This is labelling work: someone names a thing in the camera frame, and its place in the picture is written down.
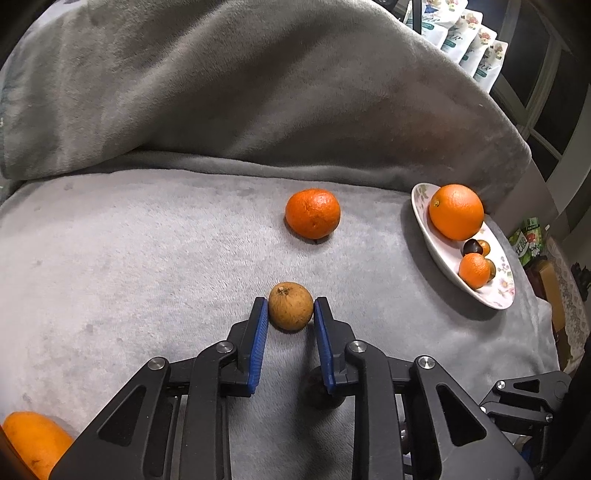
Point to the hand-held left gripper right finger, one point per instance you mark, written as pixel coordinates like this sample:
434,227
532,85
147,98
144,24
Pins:
323,344

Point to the tiny orange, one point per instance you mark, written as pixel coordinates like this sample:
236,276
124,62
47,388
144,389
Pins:
474,271

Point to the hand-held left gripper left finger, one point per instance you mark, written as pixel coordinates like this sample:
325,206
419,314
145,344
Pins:
258,344

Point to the white floral plate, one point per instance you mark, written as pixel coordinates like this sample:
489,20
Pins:
501,288

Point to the green packet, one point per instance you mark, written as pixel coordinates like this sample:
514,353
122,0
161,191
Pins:
528,240

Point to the white lace cloth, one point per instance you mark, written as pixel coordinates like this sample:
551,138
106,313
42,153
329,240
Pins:
572,300

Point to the white window frame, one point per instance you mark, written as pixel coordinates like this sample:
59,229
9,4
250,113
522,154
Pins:
540,134

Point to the dark purple plum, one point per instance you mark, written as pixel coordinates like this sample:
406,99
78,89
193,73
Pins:
491,270
315,392
471,247

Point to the large bumpy orange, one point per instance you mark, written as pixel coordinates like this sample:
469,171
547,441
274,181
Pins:
32,445

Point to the round tangerine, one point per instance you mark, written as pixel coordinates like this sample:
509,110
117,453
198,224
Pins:
313,214

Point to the grey fleece blanket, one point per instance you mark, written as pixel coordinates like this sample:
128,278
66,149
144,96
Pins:
138,254

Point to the smooth navel orange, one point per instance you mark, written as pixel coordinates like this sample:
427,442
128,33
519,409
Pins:
456,212

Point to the brown round fruit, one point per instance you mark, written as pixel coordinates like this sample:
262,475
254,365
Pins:
290,308
485,248

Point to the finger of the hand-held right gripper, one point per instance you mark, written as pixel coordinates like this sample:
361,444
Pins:
526,398

